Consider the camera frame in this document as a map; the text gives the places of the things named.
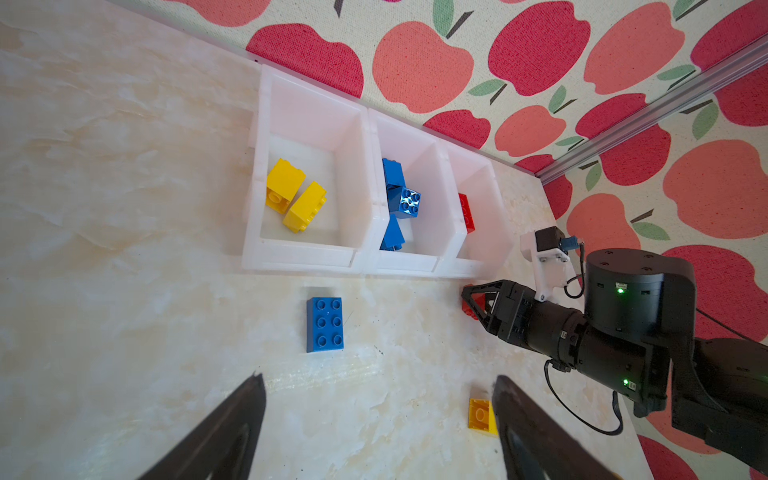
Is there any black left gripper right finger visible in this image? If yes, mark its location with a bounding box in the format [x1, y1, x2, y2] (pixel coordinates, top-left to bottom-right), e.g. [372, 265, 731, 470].
[492, 375, 617, 479]

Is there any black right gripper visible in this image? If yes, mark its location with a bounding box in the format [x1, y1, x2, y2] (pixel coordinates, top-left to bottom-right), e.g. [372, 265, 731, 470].
[461, 280, 587, 366]

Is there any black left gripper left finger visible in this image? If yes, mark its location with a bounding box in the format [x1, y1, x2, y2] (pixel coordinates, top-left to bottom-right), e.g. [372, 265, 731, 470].
[142, 374, 267, 479]

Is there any small red lego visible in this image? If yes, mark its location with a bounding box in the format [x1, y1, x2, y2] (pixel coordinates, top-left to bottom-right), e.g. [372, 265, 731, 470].
[462, 294, 484, 320]

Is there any yellow lego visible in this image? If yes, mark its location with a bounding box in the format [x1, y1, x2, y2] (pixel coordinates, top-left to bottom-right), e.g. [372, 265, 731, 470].
[468, 398, 498, 437]
[283, 182, 326, 233]
[265, 159, 306, 214]

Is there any blue lego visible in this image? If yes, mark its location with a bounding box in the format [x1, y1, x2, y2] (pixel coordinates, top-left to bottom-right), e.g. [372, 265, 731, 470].
[379, 214, 405, 251]
[382, 158, 406, 194]
[306, 297, 344, 353]
[387, 186, 421, 218]

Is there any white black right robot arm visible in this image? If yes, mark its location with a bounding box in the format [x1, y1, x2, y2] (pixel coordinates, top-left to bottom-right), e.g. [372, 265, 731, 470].
[461, 249, 767, 472]

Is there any white right plastic bin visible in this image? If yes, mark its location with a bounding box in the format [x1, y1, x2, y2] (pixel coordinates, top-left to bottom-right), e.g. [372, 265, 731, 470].
[442, 142, 515, 279]

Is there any white plastic bin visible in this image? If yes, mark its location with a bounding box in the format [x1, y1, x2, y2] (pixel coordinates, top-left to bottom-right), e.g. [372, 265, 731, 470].
[367, 110, 467, 279]
[442, 142, 515, 279]
[242, 66, 383, 274]

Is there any white middle plastic bin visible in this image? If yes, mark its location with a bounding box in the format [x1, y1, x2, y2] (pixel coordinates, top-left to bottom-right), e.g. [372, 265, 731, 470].
[367, 110, 467, 279]

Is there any white left plastic bin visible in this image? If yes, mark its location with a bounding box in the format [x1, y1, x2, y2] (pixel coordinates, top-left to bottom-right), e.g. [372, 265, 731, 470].
[242, 66, 383, 274]

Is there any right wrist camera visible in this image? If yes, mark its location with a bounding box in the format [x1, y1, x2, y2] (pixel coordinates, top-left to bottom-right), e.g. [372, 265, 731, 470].
[520, 226, 585, 303]

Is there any aluminium right frame post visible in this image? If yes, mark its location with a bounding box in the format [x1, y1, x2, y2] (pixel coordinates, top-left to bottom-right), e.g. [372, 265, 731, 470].
[535, 35, 767, 185]

